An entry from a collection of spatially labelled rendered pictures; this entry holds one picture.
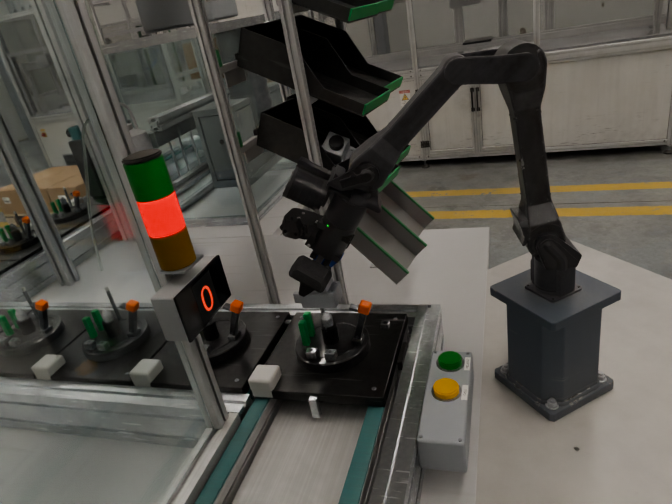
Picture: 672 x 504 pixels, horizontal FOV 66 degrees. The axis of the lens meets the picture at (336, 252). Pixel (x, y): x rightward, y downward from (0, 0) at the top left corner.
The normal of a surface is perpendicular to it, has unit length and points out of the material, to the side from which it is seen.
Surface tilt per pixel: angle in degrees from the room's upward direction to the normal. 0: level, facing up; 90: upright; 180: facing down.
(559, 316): 0
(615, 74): 90
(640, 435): 0
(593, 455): 0
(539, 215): 60
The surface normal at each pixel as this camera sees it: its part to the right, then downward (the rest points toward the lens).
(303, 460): -0.17, -0.88
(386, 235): 0.51, -0.59
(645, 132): -0.34, 0.47
